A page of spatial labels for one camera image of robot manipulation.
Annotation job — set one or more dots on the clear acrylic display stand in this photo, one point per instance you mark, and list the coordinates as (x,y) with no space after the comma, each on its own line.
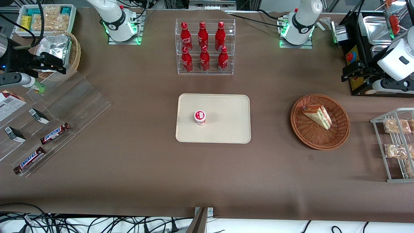
(81,103)

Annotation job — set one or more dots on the teal snack packet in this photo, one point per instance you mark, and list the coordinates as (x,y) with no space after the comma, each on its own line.
(33,12)
(66,10)

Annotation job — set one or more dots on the brown table cloth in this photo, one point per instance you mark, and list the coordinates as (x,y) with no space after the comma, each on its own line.
(129,181)

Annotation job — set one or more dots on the white plastic bin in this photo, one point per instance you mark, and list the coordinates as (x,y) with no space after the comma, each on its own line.
(72,19)

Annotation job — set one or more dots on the red skewered food item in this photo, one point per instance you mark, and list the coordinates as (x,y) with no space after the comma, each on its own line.
(394,24)

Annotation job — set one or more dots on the clear acrylic bottle rack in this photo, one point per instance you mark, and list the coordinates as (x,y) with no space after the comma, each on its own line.
(231,48)

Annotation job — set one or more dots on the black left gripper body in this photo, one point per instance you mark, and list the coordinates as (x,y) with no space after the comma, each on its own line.
(364,70)

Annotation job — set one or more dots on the aluminium frame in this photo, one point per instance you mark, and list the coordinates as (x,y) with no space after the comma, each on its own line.
(212,4)

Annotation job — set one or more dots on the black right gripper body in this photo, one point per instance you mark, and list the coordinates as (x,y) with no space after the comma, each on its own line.
(17,59)

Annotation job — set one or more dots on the black food warmer machine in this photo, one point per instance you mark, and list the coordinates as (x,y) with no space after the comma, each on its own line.
(359,29)

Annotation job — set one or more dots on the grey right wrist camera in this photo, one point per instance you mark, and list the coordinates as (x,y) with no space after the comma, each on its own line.
(16,79)

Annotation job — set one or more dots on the clear bag of snacks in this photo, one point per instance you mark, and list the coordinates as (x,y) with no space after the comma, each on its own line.
(60,22)
(42,21)

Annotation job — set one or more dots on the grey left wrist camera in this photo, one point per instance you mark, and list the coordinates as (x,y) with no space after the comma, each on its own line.
(391,86)

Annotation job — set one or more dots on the brown wicker basket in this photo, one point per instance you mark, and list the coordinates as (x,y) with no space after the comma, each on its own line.
(310,136)

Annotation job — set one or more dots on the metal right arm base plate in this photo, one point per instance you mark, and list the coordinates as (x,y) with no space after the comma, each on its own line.
(139,32)

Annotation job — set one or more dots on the red white paper box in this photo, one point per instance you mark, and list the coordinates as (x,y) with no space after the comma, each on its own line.
(9,106)

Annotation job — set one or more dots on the light wicker basket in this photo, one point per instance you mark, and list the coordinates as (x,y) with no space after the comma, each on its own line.
(75,55)

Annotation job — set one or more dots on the yellow snack box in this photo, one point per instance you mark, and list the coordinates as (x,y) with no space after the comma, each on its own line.
(26,23)

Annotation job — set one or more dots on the snickers chocolate bar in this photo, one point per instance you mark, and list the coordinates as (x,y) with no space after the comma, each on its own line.
(55,133)
(29,160)

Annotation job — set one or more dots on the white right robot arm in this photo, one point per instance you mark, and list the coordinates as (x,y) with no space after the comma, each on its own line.
(113,16)

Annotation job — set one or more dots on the red white yogurt cup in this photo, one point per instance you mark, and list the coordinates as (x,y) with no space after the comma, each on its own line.
(200,117)

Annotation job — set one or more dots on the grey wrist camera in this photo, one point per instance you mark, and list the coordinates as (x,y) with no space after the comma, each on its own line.
(16,79)
(391,86)

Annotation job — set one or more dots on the triangular sandwich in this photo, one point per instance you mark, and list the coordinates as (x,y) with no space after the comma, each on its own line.
(318,116)

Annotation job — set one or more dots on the bagged brown snack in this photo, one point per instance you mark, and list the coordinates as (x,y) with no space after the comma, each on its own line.
(411,124)
(410,168)
(396,126)
(396,151)

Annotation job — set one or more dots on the small black white box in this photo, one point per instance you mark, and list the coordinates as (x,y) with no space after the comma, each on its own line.
(39,116)
(14,134)

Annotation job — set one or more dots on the red cola bottle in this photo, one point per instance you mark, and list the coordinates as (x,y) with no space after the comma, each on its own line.
(223,61)
(220,35)
(187,61)
(204,61)
(202,35)
(185,35)

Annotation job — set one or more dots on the beige plastic tray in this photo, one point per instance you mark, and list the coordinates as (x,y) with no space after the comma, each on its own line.
(223,123)

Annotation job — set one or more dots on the red emergency stop button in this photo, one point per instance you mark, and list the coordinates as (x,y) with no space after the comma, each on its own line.
(351,57)

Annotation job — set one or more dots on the silver foil pack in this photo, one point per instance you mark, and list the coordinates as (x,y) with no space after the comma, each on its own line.
(55,45)

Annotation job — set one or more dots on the steel tray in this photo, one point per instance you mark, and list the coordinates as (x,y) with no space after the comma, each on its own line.
(378,51)
(376,30)

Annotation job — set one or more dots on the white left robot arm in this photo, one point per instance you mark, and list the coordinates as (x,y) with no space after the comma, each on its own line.
(302,19)

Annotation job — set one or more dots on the aluminium camera mount post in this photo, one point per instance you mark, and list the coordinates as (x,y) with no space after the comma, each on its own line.
(200,221)

